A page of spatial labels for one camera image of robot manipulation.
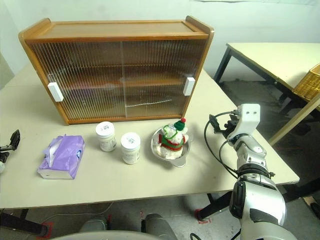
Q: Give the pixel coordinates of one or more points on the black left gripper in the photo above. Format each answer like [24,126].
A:
[3,153]

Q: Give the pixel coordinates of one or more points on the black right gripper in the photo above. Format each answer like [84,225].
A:
[230,126]

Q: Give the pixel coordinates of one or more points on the white plush toy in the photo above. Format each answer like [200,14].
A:
[172,142]

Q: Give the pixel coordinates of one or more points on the purple tissue pack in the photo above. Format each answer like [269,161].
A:
[66,155]

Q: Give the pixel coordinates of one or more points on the ribbed clear sliding door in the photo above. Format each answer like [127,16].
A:
[160,70]
[82,80]

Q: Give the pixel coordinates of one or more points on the white jar with label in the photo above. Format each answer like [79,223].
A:
[130,152]
[106,140]

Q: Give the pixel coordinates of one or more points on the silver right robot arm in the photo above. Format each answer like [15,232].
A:
[257,195]

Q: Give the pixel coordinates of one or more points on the wooden cabinet with shelf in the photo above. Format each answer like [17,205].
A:
[117,30]

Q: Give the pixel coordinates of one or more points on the beige leaning board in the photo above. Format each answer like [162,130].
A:
[295,120]

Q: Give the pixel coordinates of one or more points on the black table leg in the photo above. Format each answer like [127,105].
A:
[215,205]

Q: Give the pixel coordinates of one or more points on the beige table with black legs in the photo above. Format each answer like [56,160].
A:
[270,57]

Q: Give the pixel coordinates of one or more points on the wicker basket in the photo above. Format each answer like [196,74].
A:
[310,83]

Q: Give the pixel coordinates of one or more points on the grey rounded robot leg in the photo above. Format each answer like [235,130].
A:
[93,225]
[157,223]

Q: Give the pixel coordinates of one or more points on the pale robot torso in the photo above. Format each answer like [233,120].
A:
[112,236]

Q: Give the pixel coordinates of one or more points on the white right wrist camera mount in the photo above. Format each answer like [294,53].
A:
[247,117]

